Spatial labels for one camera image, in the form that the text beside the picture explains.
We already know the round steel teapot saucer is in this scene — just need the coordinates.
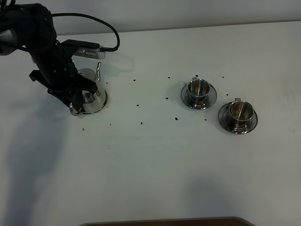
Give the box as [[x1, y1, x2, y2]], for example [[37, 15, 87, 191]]
[[82, 90, 108, 114]]

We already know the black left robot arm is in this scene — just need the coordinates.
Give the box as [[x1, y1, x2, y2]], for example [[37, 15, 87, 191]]
[[0, 4, 98, 114]]

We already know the left stainless steel teacup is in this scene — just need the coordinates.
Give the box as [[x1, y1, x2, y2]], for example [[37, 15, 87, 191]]
[[187, 77, 210, 106]]

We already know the stainless steel teacup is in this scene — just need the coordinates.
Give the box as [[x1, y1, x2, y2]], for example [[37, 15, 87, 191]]
[[228, 98, 254, 125], [187, 77, 210, 106]]

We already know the right steel cup saucer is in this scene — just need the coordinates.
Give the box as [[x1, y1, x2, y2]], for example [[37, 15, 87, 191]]
[[218, 102, 258, 134]]

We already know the brown wooden board edge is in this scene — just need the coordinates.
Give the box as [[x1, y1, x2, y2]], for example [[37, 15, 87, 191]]
[[82, 217, 253, 226]]

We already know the left steel cup saucer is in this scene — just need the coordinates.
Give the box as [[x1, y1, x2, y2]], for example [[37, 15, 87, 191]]
[[181, 83, 217, 110]]

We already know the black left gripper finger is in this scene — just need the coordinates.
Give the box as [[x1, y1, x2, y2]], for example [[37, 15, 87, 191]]
[[48, 90, 78, 108], [71, 90, 83, 111]]

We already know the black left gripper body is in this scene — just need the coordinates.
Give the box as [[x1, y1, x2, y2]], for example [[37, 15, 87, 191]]
[[30, 40, 98, 94]]

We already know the stainless steel teapot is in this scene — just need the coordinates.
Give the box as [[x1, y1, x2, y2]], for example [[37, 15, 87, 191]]
[[69, 62, 108, 116]]

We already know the steel cup saucer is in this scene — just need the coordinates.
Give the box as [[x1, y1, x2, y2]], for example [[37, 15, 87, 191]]
[[181, 83, 217, 110], [218, 102, 258, 134]]

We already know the right stainless steel teacup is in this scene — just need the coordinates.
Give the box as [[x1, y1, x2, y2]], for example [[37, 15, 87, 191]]
[[228, 98, 254, 125]]

